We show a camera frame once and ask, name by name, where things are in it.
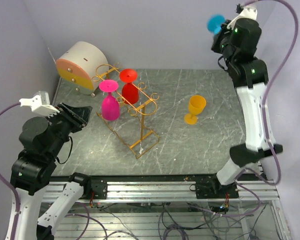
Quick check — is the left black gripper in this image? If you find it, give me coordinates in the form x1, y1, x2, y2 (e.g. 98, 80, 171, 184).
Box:
45, 100, 93, 158

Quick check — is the blue plastic wine glass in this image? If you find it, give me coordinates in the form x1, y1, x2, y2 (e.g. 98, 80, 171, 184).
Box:
206, 14, 226, 35

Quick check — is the pink plastic wine glass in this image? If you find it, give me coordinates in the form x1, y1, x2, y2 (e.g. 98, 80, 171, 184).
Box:
99, 79, 121, 121

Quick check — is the red plastic wine glass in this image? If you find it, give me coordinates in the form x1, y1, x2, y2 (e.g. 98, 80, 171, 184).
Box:
119, 68, 139, 105

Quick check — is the yellow plastic wine glass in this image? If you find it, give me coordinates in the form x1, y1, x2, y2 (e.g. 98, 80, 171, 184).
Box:
184, 95, 207, 125

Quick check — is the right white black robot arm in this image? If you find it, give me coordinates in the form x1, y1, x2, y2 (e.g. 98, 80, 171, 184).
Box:
190, 14, 283, 199

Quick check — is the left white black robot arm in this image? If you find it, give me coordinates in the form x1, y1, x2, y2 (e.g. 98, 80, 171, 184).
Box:
6, 103, 93, 240

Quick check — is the round white drawer box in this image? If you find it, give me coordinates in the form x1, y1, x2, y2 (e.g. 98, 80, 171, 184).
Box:
56, 41, 110, 96

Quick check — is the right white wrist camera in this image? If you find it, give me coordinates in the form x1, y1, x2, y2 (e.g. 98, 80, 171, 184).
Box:
226, 4, 258, 30

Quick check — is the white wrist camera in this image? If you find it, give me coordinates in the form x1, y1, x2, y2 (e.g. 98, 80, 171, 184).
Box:
226, 4, 258, 30
19, 91, 60, 118

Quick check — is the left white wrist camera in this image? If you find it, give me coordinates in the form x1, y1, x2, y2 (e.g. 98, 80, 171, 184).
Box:
19, 91, 60, 118

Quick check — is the gold wire glass rack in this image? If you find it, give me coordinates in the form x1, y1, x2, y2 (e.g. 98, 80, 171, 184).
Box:
96, 64, 160, 159

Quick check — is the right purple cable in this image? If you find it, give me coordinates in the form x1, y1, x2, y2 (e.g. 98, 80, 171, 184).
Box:
234, 0, 300, 186

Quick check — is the purple cable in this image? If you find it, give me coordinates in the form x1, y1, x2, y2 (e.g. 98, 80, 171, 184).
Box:
0, 102, 22, 240
234, 0, 300, 186

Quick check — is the aluminium mounting rail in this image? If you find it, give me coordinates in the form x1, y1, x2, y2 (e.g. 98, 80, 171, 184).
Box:
19, 181, 281, 204

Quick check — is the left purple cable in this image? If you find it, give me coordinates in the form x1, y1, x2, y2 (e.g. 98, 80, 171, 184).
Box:
0, 102, 22, 240

